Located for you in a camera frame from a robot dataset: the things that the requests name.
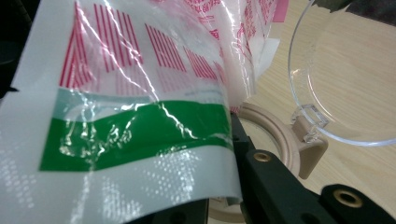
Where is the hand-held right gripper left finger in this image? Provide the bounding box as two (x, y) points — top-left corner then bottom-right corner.
(124, 199), (210, 224)

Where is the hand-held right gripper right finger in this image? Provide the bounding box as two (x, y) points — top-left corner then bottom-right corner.
(230, 111), (341, 224)

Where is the clear jar with beige rim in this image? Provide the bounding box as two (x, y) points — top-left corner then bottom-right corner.
(207, 0), (396, 224)

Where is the pink white green plastic bag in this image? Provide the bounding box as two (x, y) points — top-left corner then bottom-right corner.
(0, 0), (290, 224)

